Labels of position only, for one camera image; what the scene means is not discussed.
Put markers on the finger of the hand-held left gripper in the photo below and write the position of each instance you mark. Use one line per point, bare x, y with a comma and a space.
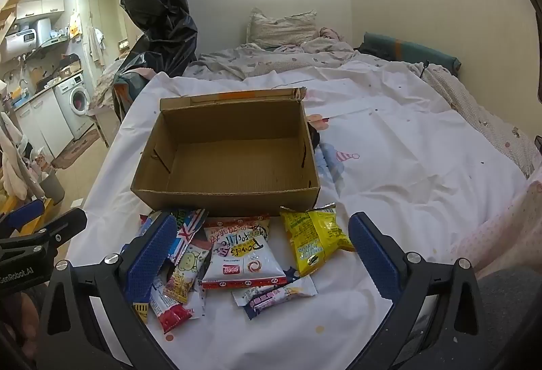
63, 226
25, 215

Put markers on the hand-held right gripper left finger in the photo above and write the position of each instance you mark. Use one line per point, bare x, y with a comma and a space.
148, 264

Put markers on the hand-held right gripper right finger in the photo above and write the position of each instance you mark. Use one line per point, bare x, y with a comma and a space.
374, 260

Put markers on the yellow white cartoon snack packet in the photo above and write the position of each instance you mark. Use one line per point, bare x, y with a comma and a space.
186, 272

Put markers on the red white snack packet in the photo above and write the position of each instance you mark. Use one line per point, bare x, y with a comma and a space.
173, 313

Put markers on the flag print snack packet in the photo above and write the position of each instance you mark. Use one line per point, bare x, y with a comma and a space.
190, 226

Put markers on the white red-edged snack packet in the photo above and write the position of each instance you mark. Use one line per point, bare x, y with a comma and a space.
241, 255

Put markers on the white purple snack packet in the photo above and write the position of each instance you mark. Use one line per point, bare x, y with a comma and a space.
275, 293

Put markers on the brown cardboard box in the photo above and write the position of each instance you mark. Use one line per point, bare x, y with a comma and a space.
233, 120

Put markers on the grey trash bin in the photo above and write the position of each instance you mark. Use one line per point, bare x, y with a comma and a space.
53, 185

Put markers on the beige hanging clothes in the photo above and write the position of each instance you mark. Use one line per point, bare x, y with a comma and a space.
12, 158

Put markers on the brown floor rug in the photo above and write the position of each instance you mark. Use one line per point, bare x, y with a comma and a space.
78, 147

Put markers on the white base cabinet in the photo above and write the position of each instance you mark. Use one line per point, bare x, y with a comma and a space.
42, 124

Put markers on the white washing machine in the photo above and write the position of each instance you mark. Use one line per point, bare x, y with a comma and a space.
74, 105

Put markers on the pink dotted cloth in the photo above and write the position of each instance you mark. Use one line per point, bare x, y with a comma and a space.
508, 226

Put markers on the teal orange cloth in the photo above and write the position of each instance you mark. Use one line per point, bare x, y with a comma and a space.
127, 94

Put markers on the grey clothing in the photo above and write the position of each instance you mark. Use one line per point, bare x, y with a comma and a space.
512, 310

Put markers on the white water heater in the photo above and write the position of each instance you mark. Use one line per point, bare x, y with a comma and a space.
25, 39

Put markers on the white hanging towel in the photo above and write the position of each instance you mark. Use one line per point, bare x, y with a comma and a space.
96, 46

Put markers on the green rolled mat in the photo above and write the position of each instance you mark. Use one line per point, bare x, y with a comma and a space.
406, 50

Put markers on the floral quilt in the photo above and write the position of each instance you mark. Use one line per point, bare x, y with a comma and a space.
262, 61

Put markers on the black plastic bag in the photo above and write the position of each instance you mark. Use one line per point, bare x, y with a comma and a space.
156, 1

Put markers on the patterned pillow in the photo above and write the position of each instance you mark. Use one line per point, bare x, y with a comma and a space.
281, 29

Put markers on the white wall cabinet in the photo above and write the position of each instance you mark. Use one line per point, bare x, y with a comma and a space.
40, 8

